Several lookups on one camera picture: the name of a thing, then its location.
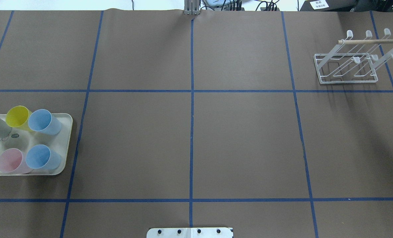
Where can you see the aluminium frame post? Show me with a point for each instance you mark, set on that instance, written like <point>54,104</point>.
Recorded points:
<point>192,7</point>

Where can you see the white wire cup rack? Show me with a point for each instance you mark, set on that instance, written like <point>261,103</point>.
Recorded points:
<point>353,61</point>

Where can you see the blue cup far side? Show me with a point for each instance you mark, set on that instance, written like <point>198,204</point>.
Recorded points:
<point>44,122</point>

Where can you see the pink cup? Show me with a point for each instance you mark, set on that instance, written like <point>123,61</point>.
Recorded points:
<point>13,161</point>

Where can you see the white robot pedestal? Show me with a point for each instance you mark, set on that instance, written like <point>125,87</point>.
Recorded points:
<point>191,232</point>

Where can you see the yellow cup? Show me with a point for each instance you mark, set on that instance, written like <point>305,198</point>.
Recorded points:
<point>18,117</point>

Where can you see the blue cup near rack side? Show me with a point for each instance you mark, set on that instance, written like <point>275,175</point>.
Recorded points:
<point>42,157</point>

